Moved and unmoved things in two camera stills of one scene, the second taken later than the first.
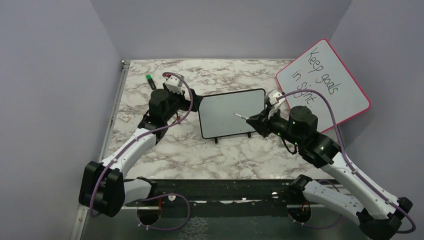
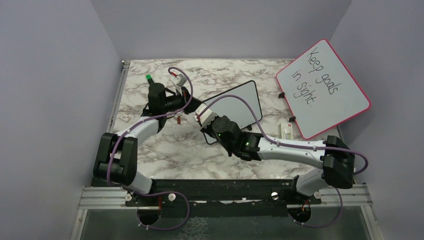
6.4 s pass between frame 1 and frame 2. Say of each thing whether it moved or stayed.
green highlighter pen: stayed
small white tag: stayed
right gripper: moved
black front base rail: stayed
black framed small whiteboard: moved
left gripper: stayed
